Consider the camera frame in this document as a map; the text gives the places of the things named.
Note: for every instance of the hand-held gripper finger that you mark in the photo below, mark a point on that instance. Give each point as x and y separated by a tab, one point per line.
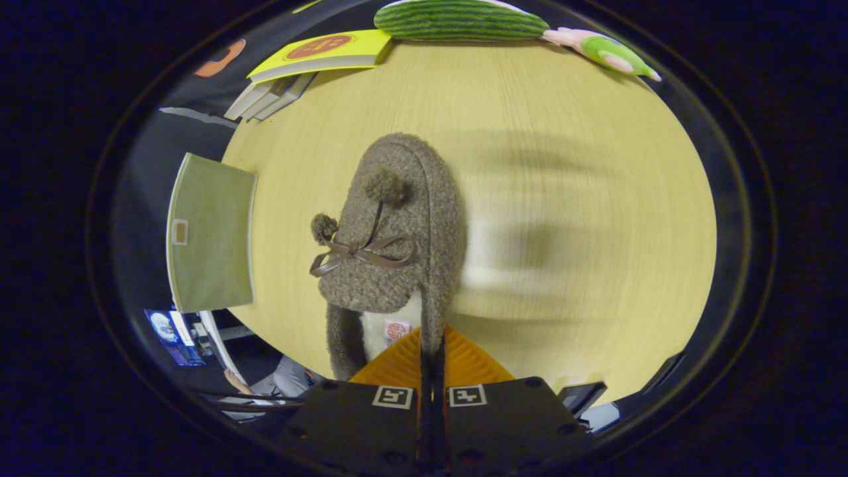
426	404
441	404

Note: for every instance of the brown fuzzy slipper shoe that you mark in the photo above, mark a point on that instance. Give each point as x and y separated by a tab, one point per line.
397	291

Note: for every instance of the pale fabric storage box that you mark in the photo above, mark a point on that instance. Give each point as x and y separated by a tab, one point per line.
212	232

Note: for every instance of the white flat box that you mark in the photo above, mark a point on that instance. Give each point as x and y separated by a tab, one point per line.
215	341

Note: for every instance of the black flat device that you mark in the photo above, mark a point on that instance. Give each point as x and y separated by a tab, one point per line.
583	397

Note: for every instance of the person's grey clothing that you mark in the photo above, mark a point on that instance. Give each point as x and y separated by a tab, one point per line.
285	379

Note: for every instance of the blue printed carton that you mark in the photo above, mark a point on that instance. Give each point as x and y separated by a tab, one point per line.
173	336

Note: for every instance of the thin blue cover book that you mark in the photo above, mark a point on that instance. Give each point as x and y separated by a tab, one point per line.
285	98

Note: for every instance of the thin white book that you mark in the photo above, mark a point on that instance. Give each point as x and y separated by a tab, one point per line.
265	101

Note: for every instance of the yellow book with red circle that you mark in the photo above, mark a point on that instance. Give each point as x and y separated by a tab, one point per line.
318	53

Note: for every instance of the watermelon slice plush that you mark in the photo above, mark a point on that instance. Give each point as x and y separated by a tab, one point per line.
460	20

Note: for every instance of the pink and green plush toy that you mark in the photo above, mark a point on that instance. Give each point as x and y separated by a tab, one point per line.
603	53

